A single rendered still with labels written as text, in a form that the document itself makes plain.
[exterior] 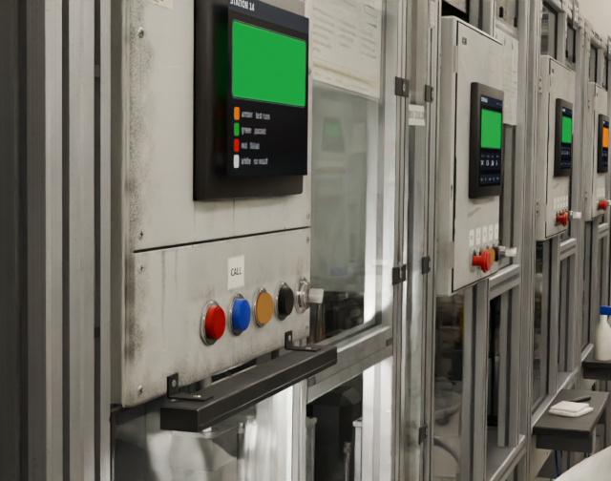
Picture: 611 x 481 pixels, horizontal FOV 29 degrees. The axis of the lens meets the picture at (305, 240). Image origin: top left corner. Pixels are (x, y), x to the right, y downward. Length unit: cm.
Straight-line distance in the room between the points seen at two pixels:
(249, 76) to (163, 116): 13
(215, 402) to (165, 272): 11
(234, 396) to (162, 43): 30
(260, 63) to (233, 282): 20
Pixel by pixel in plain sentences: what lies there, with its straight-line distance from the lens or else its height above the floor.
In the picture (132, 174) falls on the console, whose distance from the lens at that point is 93.
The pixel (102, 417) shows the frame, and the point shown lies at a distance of 93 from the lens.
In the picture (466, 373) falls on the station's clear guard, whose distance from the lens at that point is 234.
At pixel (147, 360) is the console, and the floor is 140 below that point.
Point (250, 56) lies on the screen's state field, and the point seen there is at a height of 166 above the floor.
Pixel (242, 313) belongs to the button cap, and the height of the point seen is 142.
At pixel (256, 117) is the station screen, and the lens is 110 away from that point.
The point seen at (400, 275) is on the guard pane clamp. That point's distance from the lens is 172.
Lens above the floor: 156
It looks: 4 degrees down
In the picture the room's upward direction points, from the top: 1 degrees clockwise
